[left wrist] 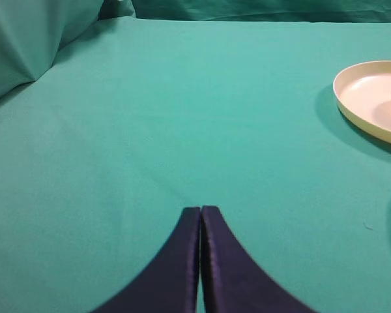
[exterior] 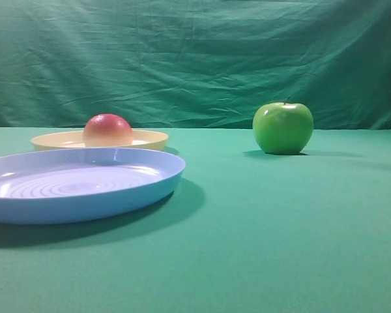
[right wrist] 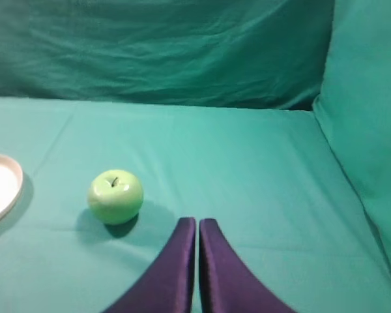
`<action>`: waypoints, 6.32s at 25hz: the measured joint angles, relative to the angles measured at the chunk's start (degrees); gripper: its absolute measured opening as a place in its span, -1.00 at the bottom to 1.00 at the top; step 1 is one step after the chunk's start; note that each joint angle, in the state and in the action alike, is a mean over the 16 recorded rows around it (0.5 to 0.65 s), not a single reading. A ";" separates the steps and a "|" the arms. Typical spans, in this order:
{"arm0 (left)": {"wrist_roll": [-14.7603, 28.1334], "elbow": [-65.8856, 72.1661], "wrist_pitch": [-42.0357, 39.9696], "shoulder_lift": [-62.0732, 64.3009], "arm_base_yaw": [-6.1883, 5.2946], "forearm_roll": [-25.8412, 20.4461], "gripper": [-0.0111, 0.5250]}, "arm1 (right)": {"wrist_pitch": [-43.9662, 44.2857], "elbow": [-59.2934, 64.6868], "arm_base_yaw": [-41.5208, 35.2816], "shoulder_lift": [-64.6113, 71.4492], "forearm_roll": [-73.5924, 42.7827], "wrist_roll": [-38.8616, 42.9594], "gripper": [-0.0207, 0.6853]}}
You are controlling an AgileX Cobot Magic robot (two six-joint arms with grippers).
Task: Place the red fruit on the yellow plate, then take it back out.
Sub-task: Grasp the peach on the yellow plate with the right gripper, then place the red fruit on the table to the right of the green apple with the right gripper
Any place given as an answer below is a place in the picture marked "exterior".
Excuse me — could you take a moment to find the red-yellow round bread bun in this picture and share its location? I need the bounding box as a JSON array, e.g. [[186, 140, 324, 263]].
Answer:
[[82, 113, 134, 147]]

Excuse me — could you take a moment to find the blue plastic plate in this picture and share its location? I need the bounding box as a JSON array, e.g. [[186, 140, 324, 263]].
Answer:
[[0, 147, 186, 225]]

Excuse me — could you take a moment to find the yellow plastic plate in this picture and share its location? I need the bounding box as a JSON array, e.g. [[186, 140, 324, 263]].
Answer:
[[31, 129, 169, 151]]

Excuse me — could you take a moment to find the green apple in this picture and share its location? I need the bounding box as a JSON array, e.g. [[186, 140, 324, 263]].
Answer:
[[252, 99, 313, 155]]

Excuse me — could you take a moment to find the green table cloth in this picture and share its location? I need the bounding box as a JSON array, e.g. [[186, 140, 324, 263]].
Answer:
[[0, 128, 391, 312]]

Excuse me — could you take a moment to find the green backdrop cloth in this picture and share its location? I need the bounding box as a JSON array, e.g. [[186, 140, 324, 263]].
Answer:
[[0, 1, 391, 129]]

